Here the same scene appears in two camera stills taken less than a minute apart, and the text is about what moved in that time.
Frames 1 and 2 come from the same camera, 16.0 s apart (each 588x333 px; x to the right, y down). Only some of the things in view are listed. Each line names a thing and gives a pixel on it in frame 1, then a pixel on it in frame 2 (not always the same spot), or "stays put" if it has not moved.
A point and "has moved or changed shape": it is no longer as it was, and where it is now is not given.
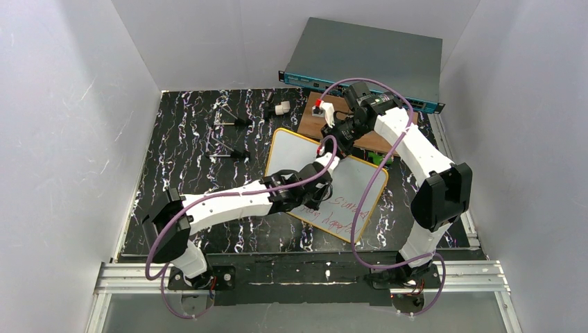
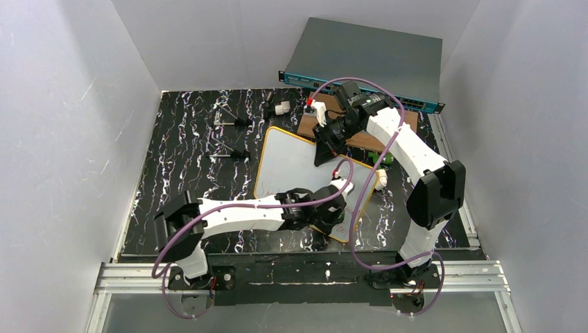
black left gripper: [322, 189] → [334, 213]
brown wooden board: [313, 126] stays put
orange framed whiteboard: [352, 177] has moved or changed shape
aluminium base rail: [473, 277] stays put
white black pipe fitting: [284, 107] stays put
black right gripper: [343, 133] stays put
